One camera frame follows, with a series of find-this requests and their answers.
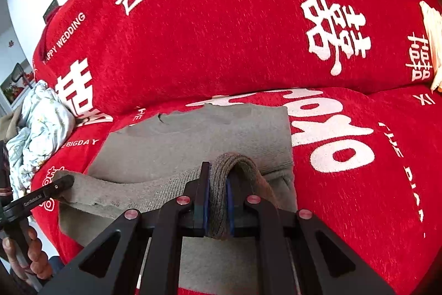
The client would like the grey knitted garment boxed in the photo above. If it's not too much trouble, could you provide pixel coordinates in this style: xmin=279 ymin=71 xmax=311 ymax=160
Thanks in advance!
xmin=59 ymin=104 xmax=297 ymax=294

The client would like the person's left hand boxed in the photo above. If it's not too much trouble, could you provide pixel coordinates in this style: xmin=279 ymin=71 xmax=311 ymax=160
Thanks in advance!
xmin=2 ymin=226 xmax=53 ymax=285

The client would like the white floral bedding bundle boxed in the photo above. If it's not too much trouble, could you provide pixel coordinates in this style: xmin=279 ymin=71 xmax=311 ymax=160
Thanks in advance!
xmin=6 ymin=80 xmax=76 ymax=199

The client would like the red wedding quilt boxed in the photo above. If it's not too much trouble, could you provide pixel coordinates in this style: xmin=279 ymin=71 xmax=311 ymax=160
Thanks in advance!
xmin=31 ymin=0 xmax=441 ymax=294

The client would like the framed picture on wall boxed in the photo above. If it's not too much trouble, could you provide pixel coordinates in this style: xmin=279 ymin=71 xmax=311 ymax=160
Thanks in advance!
xmin=1 ymin=59 xmax=35 ymax=109

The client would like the black wall switch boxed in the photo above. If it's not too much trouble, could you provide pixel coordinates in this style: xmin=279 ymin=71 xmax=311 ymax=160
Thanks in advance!
xmin=43 ymin=0 xmax=60 ymax=24

